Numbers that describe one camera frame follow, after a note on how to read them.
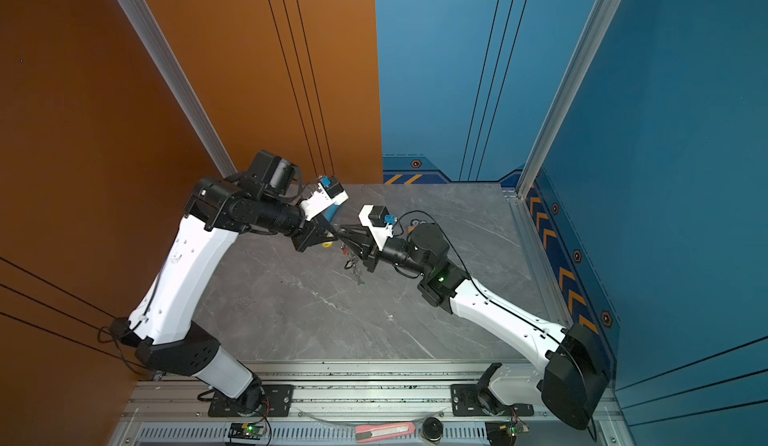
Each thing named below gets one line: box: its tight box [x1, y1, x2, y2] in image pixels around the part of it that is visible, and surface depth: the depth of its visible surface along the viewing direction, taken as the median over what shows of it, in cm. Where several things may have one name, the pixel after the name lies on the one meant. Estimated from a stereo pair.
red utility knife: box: [355, 422, 416, 444], surface depth 71 cm
